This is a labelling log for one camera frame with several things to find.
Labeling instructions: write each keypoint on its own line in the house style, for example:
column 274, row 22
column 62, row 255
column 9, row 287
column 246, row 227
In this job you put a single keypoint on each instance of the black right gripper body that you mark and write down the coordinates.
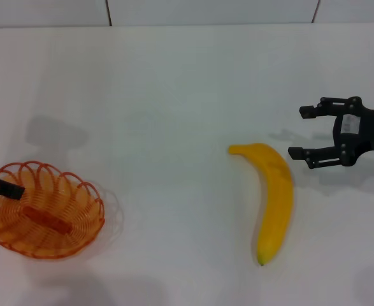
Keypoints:
column 371, row 130

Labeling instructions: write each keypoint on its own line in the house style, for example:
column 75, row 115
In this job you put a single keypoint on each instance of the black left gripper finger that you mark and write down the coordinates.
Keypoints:
column 5, row 188

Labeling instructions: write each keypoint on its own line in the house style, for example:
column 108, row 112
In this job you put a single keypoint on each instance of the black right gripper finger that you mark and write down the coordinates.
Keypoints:
column 309, row 111
column 320, row 156

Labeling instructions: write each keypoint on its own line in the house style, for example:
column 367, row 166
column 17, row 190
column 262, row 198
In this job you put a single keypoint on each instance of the yellow banana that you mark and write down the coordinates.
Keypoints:
column 276, row 197

